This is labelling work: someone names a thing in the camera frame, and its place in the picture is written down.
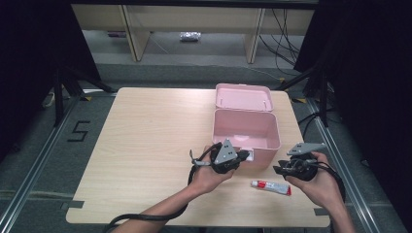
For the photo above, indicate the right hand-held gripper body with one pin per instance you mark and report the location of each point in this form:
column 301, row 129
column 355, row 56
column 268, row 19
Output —
column 304, row 168

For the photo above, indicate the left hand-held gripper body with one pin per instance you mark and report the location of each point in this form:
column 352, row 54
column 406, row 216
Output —
column 225, row 155

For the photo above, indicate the white and red ointment tube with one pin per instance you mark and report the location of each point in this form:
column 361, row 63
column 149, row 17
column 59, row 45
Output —
column 272, row 187

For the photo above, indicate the pink plastic storage box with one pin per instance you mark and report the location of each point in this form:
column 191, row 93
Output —
column 246, row 97

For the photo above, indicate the person's right hand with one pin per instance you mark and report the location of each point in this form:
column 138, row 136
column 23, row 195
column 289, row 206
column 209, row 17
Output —
column 319, row 191

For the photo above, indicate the person's left hand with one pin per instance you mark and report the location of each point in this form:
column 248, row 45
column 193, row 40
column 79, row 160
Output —
column 204, row 181

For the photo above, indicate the grey tape piece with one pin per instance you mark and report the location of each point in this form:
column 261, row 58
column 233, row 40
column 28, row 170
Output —
column 321, row 212
column 73, row 204

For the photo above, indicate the yellow floor tape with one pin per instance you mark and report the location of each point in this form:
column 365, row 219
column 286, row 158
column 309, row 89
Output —
column 86, row 98
column 298, row 100

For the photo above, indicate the black metal stand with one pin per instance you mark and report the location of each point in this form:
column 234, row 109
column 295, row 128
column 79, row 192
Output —
column 59, row 97
column 323, row 97

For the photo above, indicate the dark curtain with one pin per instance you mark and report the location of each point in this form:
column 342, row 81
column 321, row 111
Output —
column 29, row 64
column 372, row 81

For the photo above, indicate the silver foil bundle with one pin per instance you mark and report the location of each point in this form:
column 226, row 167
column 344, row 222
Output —
column 190, row 36

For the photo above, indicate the black tape floor mark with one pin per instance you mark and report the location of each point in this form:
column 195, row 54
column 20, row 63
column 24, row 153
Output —
column 79, row 131

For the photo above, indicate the metal floor rail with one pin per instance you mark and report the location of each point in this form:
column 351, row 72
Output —
column 343, row 171
column 35, row 168

